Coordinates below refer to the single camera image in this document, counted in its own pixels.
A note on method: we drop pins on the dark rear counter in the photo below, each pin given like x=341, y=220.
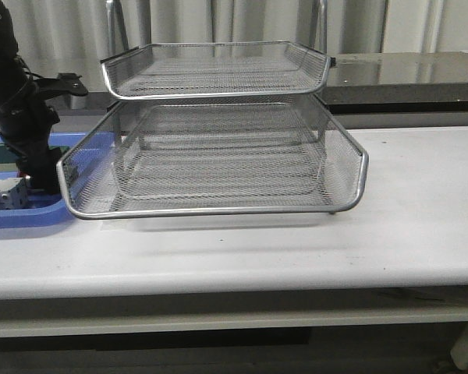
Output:
x=358, y=84

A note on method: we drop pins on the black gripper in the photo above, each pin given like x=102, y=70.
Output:
x=26, y=121

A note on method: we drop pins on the blue plastic tray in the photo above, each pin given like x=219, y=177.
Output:
x=45, y=210

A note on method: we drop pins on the grey metal rack frame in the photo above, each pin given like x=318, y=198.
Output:
x=118, y=34

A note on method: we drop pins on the red emergency stop button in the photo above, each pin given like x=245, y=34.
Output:
x=27, y=179

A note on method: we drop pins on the white circuit breaker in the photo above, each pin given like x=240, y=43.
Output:
x=13, y=194

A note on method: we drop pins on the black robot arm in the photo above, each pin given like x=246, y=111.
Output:
x=10, y=61

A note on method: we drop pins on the white table leg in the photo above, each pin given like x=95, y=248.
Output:
x=459, y=351

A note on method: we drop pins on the silver mesh tray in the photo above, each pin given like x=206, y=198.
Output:
x=230, y=69
x=91, y=192
x=251, y=172

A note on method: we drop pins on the green electrical switch block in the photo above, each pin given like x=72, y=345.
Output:
x=0, y=157

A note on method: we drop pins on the silver mesh bottom tray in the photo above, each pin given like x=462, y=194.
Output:
x=251, y=172

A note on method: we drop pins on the silver mesh top tray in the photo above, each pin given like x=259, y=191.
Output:
x=230, y=69

